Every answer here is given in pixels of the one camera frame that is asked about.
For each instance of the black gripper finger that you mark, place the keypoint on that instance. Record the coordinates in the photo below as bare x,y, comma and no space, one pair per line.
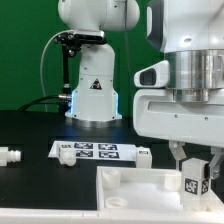
212,169
177,150

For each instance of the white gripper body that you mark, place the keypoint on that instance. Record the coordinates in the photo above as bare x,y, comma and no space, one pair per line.
157,115

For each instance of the white square table top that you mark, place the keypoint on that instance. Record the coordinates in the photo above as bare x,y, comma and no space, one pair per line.
138,189

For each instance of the white sheet with tags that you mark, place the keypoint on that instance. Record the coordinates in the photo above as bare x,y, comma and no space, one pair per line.
96,151

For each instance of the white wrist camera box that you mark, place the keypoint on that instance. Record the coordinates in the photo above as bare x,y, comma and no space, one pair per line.
155,76

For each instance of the white L-shaped obstacle wall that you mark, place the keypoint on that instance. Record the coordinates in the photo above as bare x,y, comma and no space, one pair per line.
108,216

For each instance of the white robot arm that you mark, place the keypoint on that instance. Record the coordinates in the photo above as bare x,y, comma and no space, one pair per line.
176,48

